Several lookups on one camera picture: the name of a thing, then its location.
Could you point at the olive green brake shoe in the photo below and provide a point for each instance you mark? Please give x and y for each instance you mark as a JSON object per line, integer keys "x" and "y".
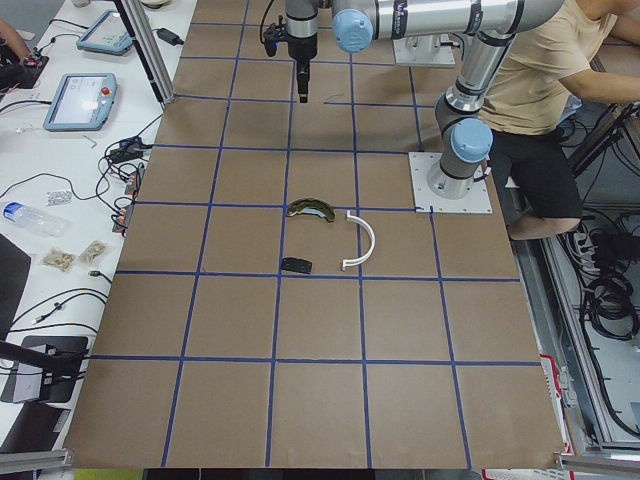
{"x": 311, "y": 206}

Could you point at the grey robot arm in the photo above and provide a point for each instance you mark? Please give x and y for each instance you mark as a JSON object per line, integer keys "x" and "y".
{"x": 485, "y": 31}

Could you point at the far blue teach pendant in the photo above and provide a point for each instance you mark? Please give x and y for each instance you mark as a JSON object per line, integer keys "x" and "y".
{"x": 107, "y": 35}

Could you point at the aluminium frame post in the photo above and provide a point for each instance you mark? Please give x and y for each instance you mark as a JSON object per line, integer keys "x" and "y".
{"x": 139, "y": 29}

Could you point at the black power adapter with cables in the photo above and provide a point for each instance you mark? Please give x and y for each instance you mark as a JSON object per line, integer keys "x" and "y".
{"x": 124, "y": 150}

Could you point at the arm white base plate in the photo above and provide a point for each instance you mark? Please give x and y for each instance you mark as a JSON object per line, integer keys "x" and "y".
{"x": 435, "y": 192}

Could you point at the blue teach pendant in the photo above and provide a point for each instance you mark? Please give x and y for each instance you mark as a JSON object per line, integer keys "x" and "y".
{"x": 107, "y": 35}
{"x": 82, "y": 102}

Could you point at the person in beige shirt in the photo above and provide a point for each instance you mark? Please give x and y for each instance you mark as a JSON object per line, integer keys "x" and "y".
{"x": 544, "y": 68}

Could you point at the clear plastic water bottle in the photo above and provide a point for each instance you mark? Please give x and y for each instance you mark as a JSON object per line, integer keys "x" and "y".
{"x": 34, "y": 220}

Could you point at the near blue teach pendant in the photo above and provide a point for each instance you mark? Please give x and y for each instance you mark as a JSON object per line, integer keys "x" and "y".
{"x": 82, "y": 102}

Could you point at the bag of small parts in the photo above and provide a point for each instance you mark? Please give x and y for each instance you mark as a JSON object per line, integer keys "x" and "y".
{"x": 93, "y": 252}
{"x": 58, "y": 259}

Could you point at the black flat plastic part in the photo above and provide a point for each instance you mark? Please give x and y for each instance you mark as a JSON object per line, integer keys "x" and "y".
{"x": 296, "y": 265}

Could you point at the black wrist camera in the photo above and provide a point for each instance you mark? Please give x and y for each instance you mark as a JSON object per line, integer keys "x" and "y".
{"x": 272, "y": 36}

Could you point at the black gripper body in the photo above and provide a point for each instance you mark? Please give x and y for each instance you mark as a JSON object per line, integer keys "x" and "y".
{"x": 301, "y": 48}

